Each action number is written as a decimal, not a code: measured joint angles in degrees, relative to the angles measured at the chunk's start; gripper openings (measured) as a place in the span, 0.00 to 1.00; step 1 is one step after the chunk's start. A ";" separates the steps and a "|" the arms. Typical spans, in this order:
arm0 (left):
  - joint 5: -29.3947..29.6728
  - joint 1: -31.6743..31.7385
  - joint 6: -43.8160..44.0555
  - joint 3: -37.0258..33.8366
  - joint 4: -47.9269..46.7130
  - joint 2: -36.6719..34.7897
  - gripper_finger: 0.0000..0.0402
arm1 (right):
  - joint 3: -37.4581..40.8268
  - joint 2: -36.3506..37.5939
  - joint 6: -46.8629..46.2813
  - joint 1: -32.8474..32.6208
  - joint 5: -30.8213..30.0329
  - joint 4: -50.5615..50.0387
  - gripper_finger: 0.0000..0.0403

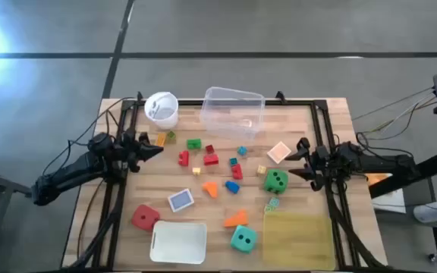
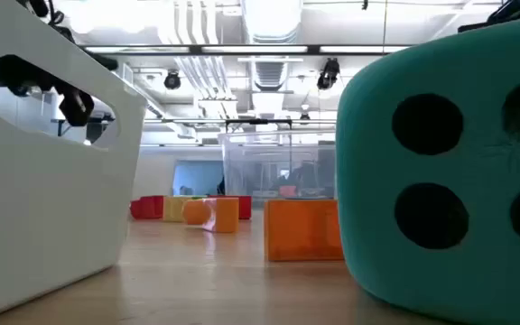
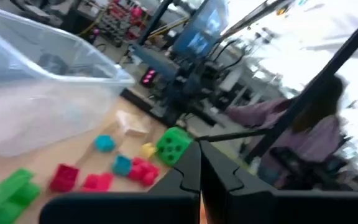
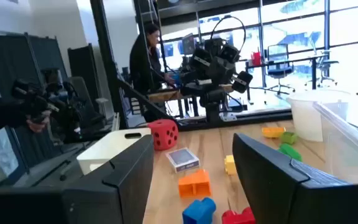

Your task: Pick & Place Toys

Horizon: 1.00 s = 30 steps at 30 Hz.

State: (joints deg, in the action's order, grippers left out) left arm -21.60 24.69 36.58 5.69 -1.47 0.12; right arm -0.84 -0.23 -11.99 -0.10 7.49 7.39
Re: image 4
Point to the person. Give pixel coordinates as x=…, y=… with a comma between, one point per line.
x=140, y=62

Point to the black frame post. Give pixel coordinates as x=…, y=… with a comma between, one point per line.
x=106, y=46

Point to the person's hand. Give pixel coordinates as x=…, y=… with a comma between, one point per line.
x=37, y=126

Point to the black partition panel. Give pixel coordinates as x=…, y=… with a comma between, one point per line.
x=8, y=62
x=82, y=68

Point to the red foam die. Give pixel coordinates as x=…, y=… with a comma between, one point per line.
x=164, y=135

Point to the blue playing card deck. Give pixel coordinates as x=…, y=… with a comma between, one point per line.
x=182, y=159

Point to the computer monitor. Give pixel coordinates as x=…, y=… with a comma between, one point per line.
x=189, y=45

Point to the white plastic bucket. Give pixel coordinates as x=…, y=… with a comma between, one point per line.
x=303, y=118

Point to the black frame brace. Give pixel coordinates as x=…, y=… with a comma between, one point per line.
x=141, y=99

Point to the large orange plastic block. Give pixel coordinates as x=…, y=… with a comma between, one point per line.
x=194, y=184

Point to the red desk object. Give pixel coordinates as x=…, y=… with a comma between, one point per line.
x=256, y=59

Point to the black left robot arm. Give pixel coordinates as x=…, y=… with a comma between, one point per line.
x=216, y=71

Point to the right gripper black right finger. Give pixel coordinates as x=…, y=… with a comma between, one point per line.
x=275, y=193

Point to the clear plastic bin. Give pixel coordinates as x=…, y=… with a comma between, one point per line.
x=346, y=149

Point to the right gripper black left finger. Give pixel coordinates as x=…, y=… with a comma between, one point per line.
x=110, y=199

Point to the orange-yellow plastic block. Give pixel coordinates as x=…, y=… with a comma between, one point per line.
x=273, y=132

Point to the blue plastic block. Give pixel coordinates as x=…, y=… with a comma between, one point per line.
x=199, y=213

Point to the yellow-orange block with stud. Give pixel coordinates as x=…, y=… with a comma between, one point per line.
x=230, y=165

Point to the black desk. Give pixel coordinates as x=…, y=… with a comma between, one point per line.
x=314, y=73

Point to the black office chair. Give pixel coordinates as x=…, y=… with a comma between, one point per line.
x=326, y=63
x=280, y=71

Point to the light green plastic block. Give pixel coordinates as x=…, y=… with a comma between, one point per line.
x=288, y=138

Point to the black frame base rail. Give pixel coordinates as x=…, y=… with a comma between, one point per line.
x=259, y=119

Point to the small red plastic block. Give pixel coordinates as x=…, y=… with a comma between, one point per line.
x=238, y=217

